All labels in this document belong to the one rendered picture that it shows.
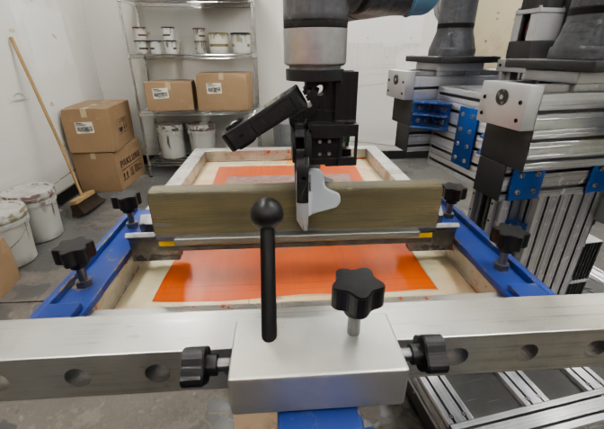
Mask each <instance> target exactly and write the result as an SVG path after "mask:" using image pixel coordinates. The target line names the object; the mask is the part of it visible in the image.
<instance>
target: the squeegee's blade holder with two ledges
mask: <svg viewBox="0 0 604 429"><path fill-rule="evenodd" d="M419 236H420V230H419V229H418V228H364V229H335V230H308V231H277V232H275V242H297V241H325V240H352V239H379V238H407V237H419ZM243 243H260V232H248V233H220V234H191V235H176V236H175V238H174V244H175V245H176V246H188V245H215V244H243Z"/></svg>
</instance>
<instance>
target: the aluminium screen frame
mask: <svg viewBox="0 0 604 429"><path fill-rule="evenodd" d="M357 159H367V161H368V162H369V163H370V164H371V166H372V167H373V168H374V169H375V171H376V172H377V173H378V174H379V176H380V177H381V178H382V179H383V181H393V180H410V179H409V178H408V177H407V176H406V175H405V174H404V173H403V172H402V171H401V170H400V169H399V168H398V167H397V166H396V165H395V164H394V163H393V162H392V161H391V160H390V159H389V158H388V157H387V156H386V155H385V154H383V153H382V152H381V151H380V150H379V149H378V148H377V147H376V146H358V150H357ZM288 160H292V156H291V147H245V148H243V149H237V151H235V152H233V151H232V150H231V149H230V148H229V147H228V148H195V149H194V151H193V152H192V153H191V154H190V156H189V157H188V158H187V159H186V160H185V162H184V163H183V164H182V165H181V167H180V168H179V169H178V170H177V172H176V173H175V174H174V175H173V177H172V178H171V179H170V180H169V181H168V183H167V184H166V185H192V184H193V183H194V181H195V180H196V178H197V176H198V175H199V173H200V171H201V169H202V168H203V166H204V165H205V164H206V163H207V162H243V161H288ZM440 251H441V252H442V253H443V254H444V255H445V256H446V257H447V258H448V260H449V261H450V262H451V264H452V265H453V266H454V267H455V268H456V270H457V271H458V272H459V274H460V275H461V276H462V277H463V279H464V280H465V281H466V282H467V284H468V285H469V286H470V287H471V289H472V290H473V291H474V292H475V293H468V294H447V295H427V296H407V297H386V298H384V303H390V302H410V301H430V300H449V299H488V298H503V296H502V295H501V294H500V293H499V291H497V290H496V289H495V288H494V286H492V284H491V283H490V282H489V281H488V280H487V279H486V278H485V277H484V276H483V275H482V274H481V273H480V272H479V270H478V269H477V268H476V267H475V266H474V265H473V264H472V263H471V262H470V261H469V259H468V258H467V257H466V256H465V255H464V254H463V253H462V252H461V251H460V250H459V248H458V247H457V246H456V245H455V244H454V243H453V246H452V250H440ZM143 262H144V261H139V262H134V261H133V257H132V254H131V256H130V257H129V259H128V260H127V262H126V263H125V264H124V265H123V266H122V268H121V269H120V271H119V272H118V274H117V275H116V277H115V278H114V279H113V281H112V282H111V284H110V285H109V287H108V288H107V290H106V291H105V292H104V293H103V295H102V296H101V297H100V299H99V300H98V302H97V303H96V304H95V306H94V307H93V309H92V310H91V312H90V313H89V315H88V317H94V316H114V315H134V314H154V313H174V312H193V311H212V310H232V309H252V308H261V303H245V304H226V305H206V306H185V307H165V308H125V309H114V308H115V307H116V305H117V303H118V302H119V300H120V298H121V297H122V295H123V293H124V292H125V290H126V289H127V288H128V286H129V284H130V283H131V281H132V280H133V278H134V276H135V275H136V273H137V272H138V269H139V268H140V266H141V265H142V263H143ZM331 305H332V300H331V299H327V300H307V301H286V302H277V308H291V307H311V306H331Z"/></svg>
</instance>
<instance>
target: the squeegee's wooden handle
mask: <svg viewBox="0 0 604 429"><path fill-rule="evenodd" d="M324 185H325V186H326V187H327V188H329V189H331V190H333V191H335V192H338V193H339V194H340V197H341V201H340V204H339V205H338V206H337V207H335V208H333V209H329V210H324V211H321V212H317V213H315V214H312V215H310V216H308V228H307V230H335V229H364V228H418V229H419V230H420V233H430V232H435V231H436V228H437V223H438V218H439V213H440V204H441V199H442V194H443V187H442V185H441V183H440V182H438V181H437V180H436V179H432V180H393V181H354V182H324ZM263 197H270V198H272V199H275V200H277V201H278V202H279V203H280V205H281V206H282V208H283V211H284V217H283V220H282V222H281V224H280V225H279V226H278V227H277V228H275V232H277V231H304V230H303V229H302V228H301V227H300V225H299V224H298V222H297V205H296V183H237V184H198V185H158V186H153V187H152V188H151V189H150V190H149V191H148V193H147V201H148V206H149V210H150V215H151V220H152V224H153V229H154V233H155V240H156V241H174V238H175V236H176V235H191V234H220V233H248V232H260V230H259V229H258V228H257V227H256V226H255V225H254V224H253V223H252V220H251V217H250V211H251V208H252V206H253V205H254V203H255V202H256V201H258V200H259V199H260V198H263Z"/></svg>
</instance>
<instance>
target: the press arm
mask: <svg viewBox="0 0 604 429"><path fill-rule="evenodd" d="M278 429H365V428H364V424H363V421H362V416H361V412H360V407H340V408H326V409H312V410H298V411H284V412H278Z"/></svg>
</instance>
